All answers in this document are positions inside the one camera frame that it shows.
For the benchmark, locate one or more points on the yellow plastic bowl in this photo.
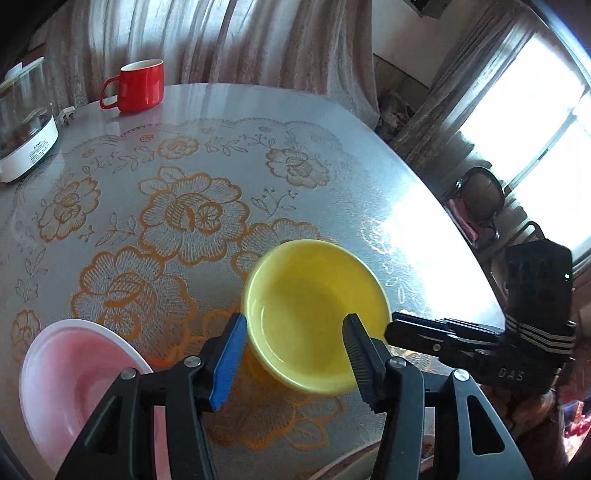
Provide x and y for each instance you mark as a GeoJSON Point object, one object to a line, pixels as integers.
{"type": "Point", "coordinates": [295, 299]}

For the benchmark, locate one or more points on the glass electric kettle white base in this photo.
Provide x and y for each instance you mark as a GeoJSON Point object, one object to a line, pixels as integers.
{"type": "Point", "coordinates": [28, 126]}

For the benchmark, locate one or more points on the white power plug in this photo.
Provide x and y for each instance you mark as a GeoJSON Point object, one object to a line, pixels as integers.
{"type": "Point", "coordinates": [66, 115]}

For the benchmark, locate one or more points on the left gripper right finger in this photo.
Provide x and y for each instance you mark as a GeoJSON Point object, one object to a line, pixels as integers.
{"type": "Point", "coordinates": [368, 357]}

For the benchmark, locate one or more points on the red bowl white inside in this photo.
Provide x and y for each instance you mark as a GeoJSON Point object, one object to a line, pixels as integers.
{"type": "Point", "coordinates": [91, 406]}

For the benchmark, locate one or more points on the red mug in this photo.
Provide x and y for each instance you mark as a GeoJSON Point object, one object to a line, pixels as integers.
{"type": "Point", "coordinates": [140, 87]}

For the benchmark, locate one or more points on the beige lace curtain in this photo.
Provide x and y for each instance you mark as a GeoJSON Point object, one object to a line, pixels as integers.
{"type": "Point", "coordinates": [322, 47]}

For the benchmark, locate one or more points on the lace floral tablecloth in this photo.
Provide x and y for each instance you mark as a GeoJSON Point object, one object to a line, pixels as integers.
{"type": "Point", "coordinates": [148, 224]}

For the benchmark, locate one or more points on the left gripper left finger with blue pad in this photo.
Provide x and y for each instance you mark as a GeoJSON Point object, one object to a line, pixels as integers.
{"type": "Point", "coordinates": [221, 356]}

